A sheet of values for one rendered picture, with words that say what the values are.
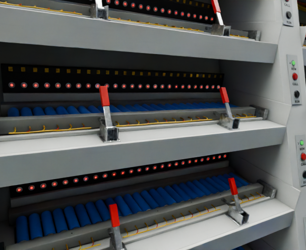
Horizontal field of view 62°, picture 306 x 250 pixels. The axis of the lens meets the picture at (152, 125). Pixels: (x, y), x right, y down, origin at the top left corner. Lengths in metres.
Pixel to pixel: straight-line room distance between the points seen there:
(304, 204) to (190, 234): 0.32
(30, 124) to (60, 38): 0.14
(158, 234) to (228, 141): 0.23
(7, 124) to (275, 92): 0.57
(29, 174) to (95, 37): 0.23
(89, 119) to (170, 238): 0.26
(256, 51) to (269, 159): 0.27
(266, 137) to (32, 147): 0.48
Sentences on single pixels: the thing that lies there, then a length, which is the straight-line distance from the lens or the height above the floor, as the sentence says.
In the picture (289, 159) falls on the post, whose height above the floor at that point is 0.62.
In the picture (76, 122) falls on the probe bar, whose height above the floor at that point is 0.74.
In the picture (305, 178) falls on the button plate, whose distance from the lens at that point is 0.73.
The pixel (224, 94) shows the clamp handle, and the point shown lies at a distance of 0.57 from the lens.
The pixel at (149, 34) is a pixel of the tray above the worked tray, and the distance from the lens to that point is 0.47.
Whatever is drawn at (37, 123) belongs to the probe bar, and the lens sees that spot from 0.44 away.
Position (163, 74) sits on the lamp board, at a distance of 0.63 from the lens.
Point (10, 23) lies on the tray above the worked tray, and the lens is 0.42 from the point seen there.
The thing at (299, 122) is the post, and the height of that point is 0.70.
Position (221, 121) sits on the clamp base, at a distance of 0.57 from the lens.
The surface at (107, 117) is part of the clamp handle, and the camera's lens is 0.42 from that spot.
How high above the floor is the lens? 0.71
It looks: 2 degrees up
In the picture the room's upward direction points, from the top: 5 degrees counter-clockwise
